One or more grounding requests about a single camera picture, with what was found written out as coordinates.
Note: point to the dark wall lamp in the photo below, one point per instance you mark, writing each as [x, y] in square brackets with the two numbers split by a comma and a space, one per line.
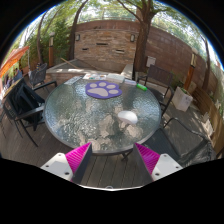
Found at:
[77, 37]
[132, 38]

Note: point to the purple paw-shaped mouse pad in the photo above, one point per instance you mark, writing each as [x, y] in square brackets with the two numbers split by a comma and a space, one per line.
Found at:
[103, 89]

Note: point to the green small bottle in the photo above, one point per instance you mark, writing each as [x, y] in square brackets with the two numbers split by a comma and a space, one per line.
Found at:
[141, 87]

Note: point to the orange parasol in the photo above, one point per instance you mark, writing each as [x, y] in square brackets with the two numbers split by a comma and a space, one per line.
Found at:
[12, 59]

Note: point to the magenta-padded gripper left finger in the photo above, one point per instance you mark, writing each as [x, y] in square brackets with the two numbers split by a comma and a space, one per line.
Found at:
[78, 159]

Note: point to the white square bin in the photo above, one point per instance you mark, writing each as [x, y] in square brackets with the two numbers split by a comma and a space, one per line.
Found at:
[182, 98]

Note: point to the thick tree trunk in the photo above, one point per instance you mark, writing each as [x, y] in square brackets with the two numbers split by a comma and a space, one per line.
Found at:
[143, 43]

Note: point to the black metal chair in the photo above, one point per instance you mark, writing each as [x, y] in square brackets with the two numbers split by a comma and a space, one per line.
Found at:
[23, 106]

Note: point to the small white blue box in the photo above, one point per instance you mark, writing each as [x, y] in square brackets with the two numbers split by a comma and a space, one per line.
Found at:
[130, 81]

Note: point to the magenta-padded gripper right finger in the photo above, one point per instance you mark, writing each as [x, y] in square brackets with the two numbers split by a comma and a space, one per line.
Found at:
[150, 160]

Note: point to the person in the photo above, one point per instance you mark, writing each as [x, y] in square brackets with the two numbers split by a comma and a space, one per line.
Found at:
[17, 74]

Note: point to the dark slatted armchair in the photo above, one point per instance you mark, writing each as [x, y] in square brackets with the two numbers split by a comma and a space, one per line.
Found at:
[160, 81]

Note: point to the grey wall utility box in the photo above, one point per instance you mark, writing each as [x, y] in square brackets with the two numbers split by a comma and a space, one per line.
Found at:
[150, 61]

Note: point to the dark grey mesh chair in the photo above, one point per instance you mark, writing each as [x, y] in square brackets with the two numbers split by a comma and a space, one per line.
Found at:
[188, 146]

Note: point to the wooden slatted bench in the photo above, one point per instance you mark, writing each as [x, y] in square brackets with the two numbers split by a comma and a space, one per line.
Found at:
[208, 110]

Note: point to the thin curved tree trunk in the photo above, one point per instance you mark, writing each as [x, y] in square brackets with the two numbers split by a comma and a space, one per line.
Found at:
[73, 33]

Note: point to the white computer mouse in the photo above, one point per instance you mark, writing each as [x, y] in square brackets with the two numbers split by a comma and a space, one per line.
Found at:
[127, 117]

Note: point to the wooden lamp post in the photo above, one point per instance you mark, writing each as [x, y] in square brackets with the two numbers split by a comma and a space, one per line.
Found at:
[191, 68]
[51, 50]

